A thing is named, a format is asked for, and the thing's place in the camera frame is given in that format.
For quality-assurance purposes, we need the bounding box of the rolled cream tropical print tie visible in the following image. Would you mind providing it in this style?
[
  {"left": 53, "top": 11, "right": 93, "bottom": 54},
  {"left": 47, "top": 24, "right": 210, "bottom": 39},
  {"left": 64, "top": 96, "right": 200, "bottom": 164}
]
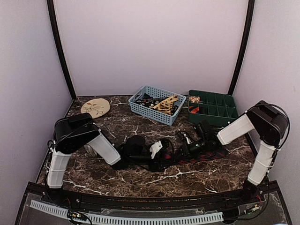
[{"left": 189, "top": 96, "right": 201, "bottom": 104}]

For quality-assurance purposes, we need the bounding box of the grey slotted cable duct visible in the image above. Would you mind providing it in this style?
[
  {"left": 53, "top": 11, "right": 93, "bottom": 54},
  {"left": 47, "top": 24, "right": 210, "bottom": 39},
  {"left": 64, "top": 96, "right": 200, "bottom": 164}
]
[{"left": 29, "top": 200, "right": 224, "bottom": 225}]

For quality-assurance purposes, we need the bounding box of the yellow beetle print tie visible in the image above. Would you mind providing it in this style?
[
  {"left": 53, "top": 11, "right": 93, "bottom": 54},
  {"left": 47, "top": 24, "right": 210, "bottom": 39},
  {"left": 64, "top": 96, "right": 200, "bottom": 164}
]
[{"left": 151, "top": 95, "right": 179, "bottom": 116}]

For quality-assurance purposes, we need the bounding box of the green divided organizer tray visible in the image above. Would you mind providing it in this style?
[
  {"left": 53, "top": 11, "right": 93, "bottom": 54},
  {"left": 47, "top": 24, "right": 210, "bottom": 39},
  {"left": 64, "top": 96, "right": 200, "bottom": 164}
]
[{"left": 187, "top": 90, "right": 239, "bottom": 127}]

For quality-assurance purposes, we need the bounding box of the black front rail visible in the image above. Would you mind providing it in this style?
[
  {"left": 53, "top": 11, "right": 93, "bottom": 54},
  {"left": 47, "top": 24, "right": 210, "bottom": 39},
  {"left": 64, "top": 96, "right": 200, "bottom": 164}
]
[{"left": 23, "top": 181, "right": 282, "bottom": 214}]

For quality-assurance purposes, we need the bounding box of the rolled orange navy striped tie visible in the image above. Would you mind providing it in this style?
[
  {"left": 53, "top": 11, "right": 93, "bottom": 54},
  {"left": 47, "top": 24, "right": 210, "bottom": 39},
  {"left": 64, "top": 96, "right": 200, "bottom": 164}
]
[{"left": 188, "top": 106, "right": 199, "bottom": 114}]

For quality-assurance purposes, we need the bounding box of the black white floral tie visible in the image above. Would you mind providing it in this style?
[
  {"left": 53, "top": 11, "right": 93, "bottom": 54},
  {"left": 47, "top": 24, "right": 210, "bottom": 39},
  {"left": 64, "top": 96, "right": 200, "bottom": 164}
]
[{"left": 135, "top": 94, "right": 166, "bottom": 109}]

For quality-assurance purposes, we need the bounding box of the red navy striped tie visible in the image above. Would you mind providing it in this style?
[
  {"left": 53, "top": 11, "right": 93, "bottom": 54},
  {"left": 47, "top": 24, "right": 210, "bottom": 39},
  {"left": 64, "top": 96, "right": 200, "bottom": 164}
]
[{"left": 161, "top": 149, "right": 229, "bottom": 165}]

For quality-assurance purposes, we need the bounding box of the light blue plastic basket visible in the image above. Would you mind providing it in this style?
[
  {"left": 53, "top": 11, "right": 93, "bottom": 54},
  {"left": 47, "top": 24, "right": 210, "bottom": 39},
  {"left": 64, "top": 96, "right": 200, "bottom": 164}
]
[{"left": 129, "top": 86, "right": 187, "bottom": 126}]

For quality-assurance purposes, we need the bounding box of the black left frame post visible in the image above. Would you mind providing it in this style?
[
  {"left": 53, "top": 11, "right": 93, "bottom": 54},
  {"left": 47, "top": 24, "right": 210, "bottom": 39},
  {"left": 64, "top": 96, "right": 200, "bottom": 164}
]
[{"left": 46, "top": 0, "right": 77, "bottom": 101}]

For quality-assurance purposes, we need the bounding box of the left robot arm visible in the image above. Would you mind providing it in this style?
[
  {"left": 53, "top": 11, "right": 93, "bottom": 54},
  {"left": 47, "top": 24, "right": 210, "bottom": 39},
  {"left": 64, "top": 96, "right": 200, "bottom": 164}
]
[{"left": 45, "top": 113, "right": 174, "bottom": 204}]

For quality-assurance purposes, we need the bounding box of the black right frame post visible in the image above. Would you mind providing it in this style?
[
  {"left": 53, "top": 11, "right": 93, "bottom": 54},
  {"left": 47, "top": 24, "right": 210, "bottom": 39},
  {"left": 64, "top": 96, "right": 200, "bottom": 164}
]
[{"left": 227, "top": 0, "right": 255, "bottom": 96}]

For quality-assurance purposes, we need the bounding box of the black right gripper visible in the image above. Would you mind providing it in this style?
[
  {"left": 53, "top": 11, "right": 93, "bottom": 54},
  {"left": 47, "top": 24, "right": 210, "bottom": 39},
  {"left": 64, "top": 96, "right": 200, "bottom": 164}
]
[{"left": 172, "top": 137, "right": 208, "bottom": 160}]

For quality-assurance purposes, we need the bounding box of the cream floral mug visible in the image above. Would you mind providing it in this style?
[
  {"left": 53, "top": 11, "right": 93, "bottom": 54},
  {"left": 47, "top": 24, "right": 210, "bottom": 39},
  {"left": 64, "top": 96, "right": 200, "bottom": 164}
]
[{"left": 85, "top": 145, "right": 97, "bottom": 157}]

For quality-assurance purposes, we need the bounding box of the beige floral plate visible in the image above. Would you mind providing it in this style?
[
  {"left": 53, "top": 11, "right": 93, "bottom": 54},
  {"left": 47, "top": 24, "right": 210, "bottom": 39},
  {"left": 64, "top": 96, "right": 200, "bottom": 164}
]
[{"left": 81, "top": 98, "right": 110, "bottom": 119}]

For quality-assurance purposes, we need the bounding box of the black frame post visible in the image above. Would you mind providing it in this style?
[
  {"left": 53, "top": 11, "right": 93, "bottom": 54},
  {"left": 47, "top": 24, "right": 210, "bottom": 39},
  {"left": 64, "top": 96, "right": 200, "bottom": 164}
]
[
  {"left": 227, "top": 0, "right": 255, "bottom": 96},
  {"left": 46, "top": 0, "right": 77, "bottom": 101}
]

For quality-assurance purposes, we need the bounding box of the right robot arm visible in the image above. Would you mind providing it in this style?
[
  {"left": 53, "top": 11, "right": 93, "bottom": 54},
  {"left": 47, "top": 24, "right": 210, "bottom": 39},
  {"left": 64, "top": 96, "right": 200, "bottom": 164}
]
[{"left": 180, "top": 101, "right": 290, "bottom": 203}]

